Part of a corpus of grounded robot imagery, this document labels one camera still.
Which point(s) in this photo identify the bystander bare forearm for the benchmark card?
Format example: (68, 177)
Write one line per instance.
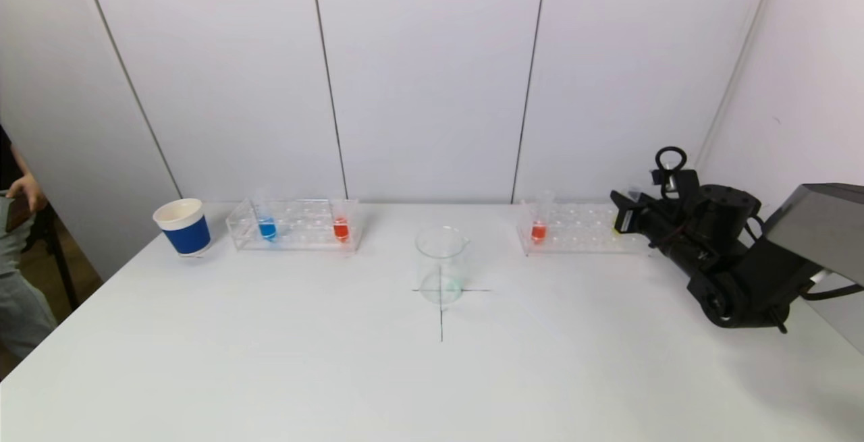
(20, 162)

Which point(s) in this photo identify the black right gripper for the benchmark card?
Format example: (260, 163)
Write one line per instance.
(626, 218)

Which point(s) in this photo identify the test tube with yellow pigment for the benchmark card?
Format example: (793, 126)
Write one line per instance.
(614, 229)

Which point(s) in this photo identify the bystander hand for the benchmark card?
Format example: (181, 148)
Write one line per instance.
(34, 189)

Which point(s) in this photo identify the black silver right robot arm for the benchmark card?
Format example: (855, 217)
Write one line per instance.
(742, 287)

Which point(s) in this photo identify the clear glass beaker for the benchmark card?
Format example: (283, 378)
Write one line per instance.
(432, 246)

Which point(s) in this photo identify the test tube with blue pigment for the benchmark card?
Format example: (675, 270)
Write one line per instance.
(267, 229)

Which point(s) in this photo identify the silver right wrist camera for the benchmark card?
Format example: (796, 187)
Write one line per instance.
(682, 185)

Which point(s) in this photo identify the clear acrylic test tube rack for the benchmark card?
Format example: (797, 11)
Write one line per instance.
(304, 226)
(574, 233)

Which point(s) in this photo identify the blue white paper cup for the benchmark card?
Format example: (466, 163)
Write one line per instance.
(186, 236)

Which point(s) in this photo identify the bystander black shirt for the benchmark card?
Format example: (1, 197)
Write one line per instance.
(5, 158)

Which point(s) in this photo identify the test tube with red pigment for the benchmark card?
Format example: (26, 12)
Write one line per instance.
(341, 230)
(538, 231)

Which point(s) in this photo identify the bystander grey trousers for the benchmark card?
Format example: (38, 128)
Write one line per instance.
(20, 293)

